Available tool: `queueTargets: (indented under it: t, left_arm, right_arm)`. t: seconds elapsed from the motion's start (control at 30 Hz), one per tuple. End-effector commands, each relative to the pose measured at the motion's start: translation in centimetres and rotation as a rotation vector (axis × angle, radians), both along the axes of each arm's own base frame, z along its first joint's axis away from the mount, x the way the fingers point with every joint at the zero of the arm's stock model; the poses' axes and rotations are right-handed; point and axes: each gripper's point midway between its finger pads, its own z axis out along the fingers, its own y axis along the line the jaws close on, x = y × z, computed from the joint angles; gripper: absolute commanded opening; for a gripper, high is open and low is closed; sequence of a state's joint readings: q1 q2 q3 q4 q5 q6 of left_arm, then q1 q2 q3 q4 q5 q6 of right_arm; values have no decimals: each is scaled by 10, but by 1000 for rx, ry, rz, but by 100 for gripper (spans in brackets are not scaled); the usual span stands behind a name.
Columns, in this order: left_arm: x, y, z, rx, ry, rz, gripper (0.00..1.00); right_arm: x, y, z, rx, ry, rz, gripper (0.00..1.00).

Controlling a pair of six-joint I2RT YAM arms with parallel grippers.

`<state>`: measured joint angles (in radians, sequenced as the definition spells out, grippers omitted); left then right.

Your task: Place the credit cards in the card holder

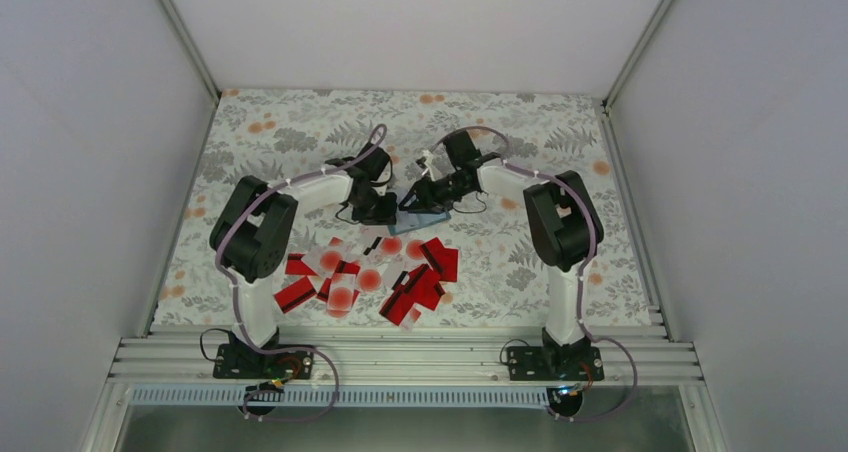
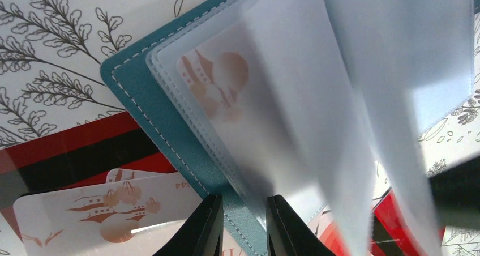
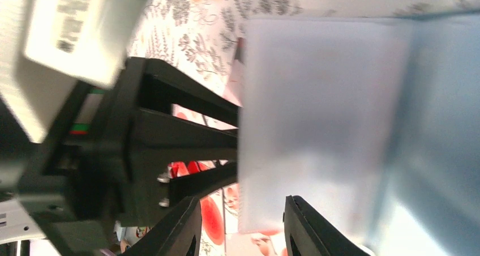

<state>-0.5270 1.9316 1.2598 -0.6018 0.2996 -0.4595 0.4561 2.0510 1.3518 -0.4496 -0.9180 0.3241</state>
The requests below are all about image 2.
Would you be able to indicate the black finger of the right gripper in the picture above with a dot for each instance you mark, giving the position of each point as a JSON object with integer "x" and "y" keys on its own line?
{"x": 455, "y": 192}

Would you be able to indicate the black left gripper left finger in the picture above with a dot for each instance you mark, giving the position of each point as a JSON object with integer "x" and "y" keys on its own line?
{"x": 201, "y": 234}

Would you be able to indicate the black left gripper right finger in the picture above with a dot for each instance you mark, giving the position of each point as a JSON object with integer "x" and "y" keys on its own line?
{"x": 287, "y": 234}

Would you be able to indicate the blue leather card holder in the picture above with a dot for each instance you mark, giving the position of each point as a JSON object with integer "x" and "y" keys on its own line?
{"x": 336, "y": 87}

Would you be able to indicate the white blossom VIP card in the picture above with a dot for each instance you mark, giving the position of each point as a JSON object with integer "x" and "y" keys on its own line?
{"x": 131, "y": 217}

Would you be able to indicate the red card striped right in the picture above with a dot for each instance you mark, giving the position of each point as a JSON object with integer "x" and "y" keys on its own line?
{"x": 390, "y": 235}

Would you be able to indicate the floral patterned table mat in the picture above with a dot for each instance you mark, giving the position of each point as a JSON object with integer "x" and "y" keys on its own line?
{"x": 51, "y": 51}

